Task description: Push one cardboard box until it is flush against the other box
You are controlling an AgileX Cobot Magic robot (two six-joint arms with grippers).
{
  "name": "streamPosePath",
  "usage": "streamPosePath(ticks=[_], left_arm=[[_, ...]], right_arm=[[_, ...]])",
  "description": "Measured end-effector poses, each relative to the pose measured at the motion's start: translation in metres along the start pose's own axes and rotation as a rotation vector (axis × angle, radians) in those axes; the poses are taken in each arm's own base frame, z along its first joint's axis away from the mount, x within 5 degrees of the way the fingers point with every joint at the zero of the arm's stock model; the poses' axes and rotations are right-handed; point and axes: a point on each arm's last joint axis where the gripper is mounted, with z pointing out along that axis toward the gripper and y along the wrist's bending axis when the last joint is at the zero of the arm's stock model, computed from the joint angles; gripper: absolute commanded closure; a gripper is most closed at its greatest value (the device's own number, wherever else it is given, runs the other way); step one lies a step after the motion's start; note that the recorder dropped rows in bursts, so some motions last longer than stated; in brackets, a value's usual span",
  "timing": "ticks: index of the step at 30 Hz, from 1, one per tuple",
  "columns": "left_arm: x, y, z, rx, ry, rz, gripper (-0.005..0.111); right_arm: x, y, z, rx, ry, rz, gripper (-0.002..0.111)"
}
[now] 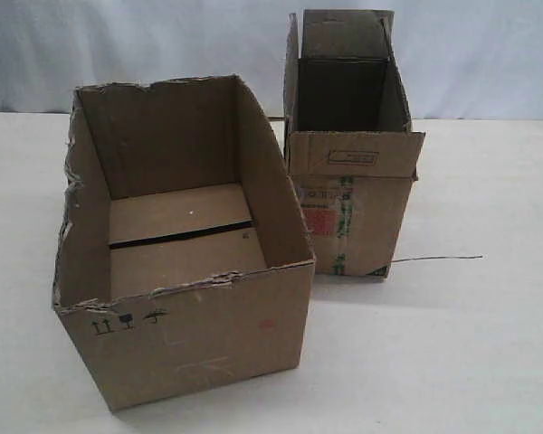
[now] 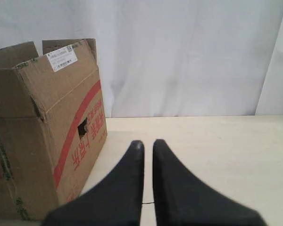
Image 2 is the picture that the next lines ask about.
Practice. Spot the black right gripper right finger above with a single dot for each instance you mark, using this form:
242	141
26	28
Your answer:
182	199

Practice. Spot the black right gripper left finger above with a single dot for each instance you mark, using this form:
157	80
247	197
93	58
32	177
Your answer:
115	201

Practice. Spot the cardboard box with red stripe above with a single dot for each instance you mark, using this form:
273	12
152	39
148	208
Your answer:
52	125

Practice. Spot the white backdrop curtain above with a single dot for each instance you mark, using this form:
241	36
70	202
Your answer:
167	57

